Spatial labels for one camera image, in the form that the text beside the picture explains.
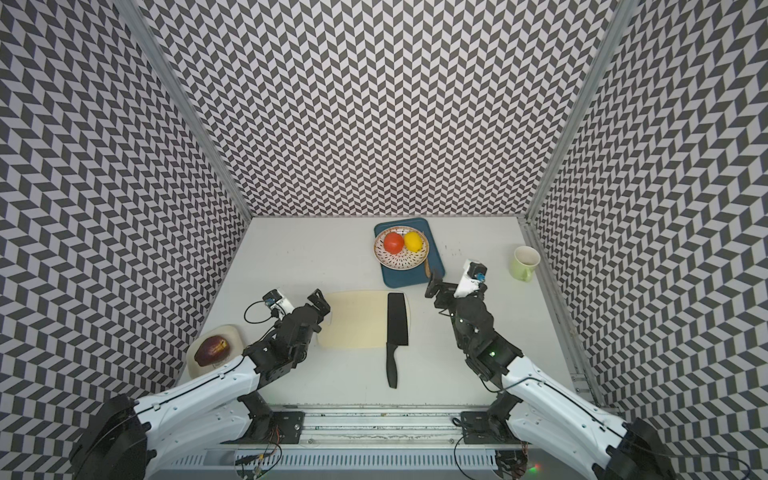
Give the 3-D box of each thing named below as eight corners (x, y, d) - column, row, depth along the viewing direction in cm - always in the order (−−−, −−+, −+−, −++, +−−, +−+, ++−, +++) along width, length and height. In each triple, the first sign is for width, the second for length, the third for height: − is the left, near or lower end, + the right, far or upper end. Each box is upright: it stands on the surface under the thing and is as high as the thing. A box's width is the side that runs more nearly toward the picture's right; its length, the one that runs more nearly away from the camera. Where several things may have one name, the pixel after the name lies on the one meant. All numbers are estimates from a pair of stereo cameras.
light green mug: (500, 284, 102) (510, 265, 94) (510, 261, 109) (520, 241, 100) (523, 294, 100) (534, 276, 91) (531, 269, 106) (543, 250, 98)
